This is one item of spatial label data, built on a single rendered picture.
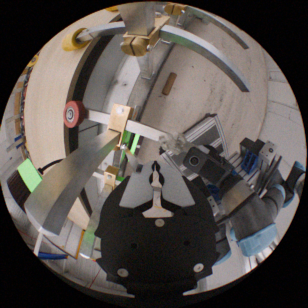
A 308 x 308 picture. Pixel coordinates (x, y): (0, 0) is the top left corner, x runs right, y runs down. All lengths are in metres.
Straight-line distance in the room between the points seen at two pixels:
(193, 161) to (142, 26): 0.26
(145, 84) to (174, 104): 0.76
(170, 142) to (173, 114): 0.90
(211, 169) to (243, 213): 0.11
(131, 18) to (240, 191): 0.31
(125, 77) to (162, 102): 0.68
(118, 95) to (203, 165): 0.49
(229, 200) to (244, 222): 0.05
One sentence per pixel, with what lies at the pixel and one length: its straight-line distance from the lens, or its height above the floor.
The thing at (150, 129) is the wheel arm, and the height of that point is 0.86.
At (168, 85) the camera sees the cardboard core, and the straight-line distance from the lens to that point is 1.08.
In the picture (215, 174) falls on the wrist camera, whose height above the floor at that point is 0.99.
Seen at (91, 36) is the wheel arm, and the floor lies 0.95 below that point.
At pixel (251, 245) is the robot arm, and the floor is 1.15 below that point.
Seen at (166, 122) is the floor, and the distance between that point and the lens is 1.12.
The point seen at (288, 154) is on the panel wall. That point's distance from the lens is 2.69.
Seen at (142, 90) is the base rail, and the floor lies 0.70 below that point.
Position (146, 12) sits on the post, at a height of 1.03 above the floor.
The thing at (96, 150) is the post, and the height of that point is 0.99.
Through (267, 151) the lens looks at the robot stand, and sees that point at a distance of 0.62.
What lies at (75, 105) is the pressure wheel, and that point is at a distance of 0.28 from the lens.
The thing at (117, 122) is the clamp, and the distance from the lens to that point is 0.25.
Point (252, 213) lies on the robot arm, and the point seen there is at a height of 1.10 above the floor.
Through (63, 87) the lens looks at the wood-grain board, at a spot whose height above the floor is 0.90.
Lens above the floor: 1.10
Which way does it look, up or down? 62 degrees down
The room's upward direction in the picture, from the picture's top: 179 degrees clockwise
